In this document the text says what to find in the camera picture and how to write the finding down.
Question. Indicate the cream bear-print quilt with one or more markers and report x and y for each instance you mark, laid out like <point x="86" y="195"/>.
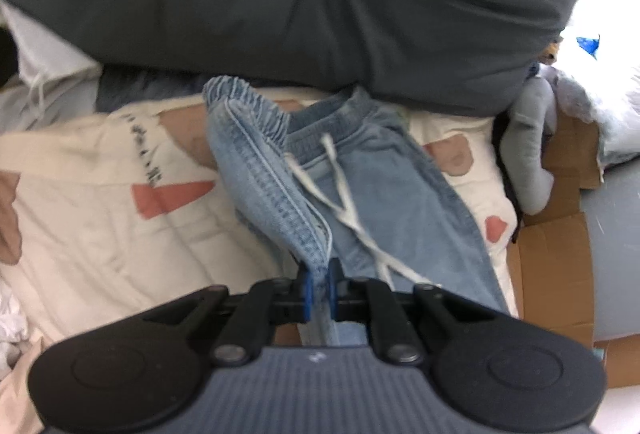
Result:
<point x="113" y="214"/>

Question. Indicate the grey U-shaped neck pillow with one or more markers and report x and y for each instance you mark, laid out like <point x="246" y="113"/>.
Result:
<point x="532" y="122"/>

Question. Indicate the grey-blue appliance cabinet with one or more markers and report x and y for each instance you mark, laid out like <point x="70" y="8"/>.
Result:
<point x="612" y="214"/>

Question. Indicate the blue-grey denim pants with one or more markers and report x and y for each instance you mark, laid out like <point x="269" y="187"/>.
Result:
<point x="343" y="179"/>

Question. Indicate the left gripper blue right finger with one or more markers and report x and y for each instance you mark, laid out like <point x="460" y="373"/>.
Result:
<point x="335" y="281"/>

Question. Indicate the brown cardboard sheet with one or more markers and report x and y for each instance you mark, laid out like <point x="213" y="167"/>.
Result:
<point x="551" y="264"/>

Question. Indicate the brown teddy bear toy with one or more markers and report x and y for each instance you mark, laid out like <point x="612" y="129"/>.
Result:
<point x="549" y="55"/>

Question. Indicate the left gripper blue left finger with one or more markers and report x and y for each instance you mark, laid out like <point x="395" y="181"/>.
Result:
<point x="304" y="291"/>

